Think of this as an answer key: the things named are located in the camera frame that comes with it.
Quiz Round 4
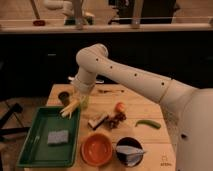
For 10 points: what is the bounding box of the yellow banana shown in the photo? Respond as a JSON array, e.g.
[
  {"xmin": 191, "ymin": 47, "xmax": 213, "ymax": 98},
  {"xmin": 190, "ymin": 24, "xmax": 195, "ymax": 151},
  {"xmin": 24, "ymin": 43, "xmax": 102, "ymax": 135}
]
[{"xmin": 60, "ymin": 99, "xmax": 80, "ymax": 118}]

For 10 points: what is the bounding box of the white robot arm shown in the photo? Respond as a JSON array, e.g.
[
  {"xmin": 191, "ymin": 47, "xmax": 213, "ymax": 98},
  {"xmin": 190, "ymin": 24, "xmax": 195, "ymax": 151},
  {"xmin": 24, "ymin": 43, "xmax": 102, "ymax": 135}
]
[{"xmin": 72, "ymin": 44, "xmax": 213, "ymax": 171}]

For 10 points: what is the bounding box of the red orange bowl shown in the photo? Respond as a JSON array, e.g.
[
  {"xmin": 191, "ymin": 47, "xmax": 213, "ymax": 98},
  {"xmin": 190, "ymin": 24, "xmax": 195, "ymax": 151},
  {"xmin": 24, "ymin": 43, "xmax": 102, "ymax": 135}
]
[{"xmin": 81, "ymin": 133, "xmax": 113, "ymax": 167}]

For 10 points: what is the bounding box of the dark brown bowl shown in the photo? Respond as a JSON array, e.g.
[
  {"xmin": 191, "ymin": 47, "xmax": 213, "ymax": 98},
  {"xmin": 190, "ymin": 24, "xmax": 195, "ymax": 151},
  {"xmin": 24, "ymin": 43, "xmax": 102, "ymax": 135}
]
[{"xmin": 115, "ymin": 137, "xmax": 146, "ymax": 167}]

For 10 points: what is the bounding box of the dark small utensil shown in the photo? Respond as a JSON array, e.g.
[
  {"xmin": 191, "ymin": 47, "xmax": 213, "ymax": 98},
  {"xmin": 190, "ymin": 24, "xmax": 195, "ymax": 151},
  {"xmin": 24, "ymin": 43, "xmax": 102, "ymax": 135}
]
[{"xmin": 97, "ymin": 89, "xmax": 125, "ymax": 94}]

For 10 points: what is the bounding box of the small dark cup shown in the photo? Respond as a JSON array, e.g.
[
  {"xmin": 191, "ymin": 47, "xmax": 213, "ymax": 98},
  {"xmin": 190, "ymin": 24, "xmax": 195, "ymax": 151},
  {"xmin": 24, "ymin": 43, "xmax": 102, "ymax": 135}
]
[{"xmin": 58, "ymin": 91, "xmax": 70, "ymax": 106}]

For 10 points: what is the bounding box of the dark grape bunch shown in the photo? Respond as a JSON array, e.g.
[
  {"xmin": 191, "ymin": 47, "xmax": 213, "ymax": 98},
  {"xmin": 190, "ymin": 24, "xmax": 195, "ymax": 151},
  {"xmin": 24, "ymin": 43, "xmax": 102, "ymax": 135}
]
[{"xmin": 105, "ymin": 113, "xmax": 126, "ymax": 129}]

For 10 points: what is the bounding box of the red yellow apple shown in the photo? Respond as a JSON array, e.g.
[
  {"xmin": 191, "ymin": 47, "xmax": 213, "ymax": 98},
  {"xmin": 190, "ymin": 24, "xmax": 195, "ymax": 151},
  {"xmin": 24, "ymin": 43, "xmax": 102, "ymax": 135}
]
[{"xmin": 115, "ymin": 102, "xmax": 126, "ymax": 113}]

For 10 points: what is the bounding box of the blue grey sponge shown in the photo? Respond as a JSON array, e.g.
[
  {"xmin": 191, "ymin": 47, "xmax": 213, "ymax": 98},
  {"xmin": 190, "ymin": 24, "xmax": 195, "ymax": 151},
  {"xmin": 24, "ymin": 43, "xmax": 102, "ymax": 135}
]
[{"xmin": 47, "ymin": 130, "xmax": 69, "ymax": 145}]

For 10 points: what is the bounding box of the green plastic tray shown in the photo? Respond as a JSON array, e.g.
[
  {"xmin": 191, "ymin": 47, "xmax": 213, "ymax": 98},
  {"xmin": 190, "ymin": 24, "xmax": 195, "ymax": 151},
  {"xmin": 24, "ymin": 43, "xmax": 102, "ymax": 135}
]
[{"xmin": 17, "ymin": 106, "xmax": 80, "ymax": 168}]

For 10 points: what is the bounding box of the green pepper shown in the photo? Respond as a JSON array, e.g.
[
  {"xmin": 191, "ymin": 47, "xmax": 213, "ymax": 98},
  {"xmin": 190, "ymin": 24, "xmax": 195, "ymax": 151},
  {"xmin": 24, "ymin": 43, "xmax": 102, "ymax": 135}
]
[{"xmin": 135, "ymin": 120, "xmax": 161, "ymax": 129}]

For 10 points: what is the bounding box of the black chair base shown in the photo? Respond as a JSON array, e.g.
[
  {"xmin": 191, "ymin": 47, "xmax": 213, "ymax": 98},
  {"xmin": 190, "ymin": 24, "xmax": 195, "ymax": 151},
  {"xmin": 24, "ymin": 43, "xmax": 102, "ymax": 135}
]
[{"xmin": 0, "ymin": 103, "xmax": 29, "ymax": 142}]

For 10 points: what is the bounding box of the blue grey cloth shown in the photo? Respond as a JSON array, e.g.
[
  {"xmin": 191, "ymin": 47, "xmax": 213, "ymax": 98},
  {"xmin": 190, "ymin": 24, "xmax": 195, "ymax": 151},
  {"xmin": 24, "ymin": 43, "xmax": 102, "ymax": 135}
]
[{"xmin": 115, "ymin": 145, "xmax": 145, "ymax": 167}]

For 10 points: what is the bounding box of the green white object on counter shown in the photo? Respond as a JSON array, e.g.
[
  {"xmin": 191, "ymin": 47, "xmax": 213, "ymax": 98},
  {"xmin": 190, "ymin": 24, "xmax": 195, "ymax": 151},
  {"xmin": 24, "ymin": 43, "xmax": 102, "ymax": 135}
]
[{"xmin": 64, "ymin": 12, "xmax": 95, "ymax": 25}]

